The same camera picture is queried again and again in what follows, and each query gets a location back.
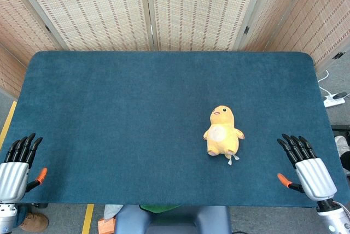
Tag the black chair base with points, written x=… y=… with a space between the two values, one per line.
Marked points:
x=340 y=128

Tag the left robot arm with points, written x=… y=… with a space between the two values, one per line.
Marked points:
x=6 y=215

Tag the black screen hinge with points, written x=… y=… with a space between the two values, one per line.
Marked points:
x=247 y=29
x=338 y=55
x=47 y=28

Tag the yellow floor tape strip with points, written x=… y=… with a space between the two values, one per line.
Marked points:
x=8 y=122
x=87 y=219

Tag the brown boot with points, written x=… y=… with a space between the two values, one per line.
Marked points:
x=34 y=221

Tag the blue felt table cover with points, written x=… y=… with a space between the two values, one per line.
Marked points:
x=123 y=122

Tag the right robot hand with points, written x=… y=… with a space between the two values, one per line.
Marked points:
x=314 y=176

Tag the orange block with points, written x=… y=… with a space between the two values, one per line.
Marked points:
x=106 y=226

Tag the white power strip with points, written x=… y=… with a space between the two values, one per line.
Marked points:
x=332 y=102

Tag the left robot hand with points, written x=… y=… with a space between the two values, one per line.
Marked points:
x=13 y=175

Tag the green cloth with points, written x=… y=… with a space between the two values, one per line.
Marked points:
x=158 y=208

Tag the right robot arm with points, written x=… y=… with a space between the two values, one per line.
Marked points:
x=333 y=217

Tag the woven folding screen panel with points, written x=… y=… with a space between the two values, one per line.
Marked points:
x=322 y=18
x=9 y=72
x=19 y=20
x=202 y=7
x=273 y=7
x=90 y=7

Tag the grey sneaker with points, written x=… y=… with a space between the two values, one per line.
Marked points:
x=341 y=143

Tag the black power adapter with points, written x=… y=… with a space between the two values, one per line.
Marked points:
x=340 y=95

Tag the yellow plush toy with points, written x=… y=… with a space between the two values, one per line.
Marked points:
x=222 y=138

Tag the black caster wheel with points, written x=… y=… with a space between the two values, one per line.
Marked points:
x=41 y=205

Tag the grey cloth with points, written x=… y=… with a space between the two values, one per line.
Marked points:
x=112 y=212

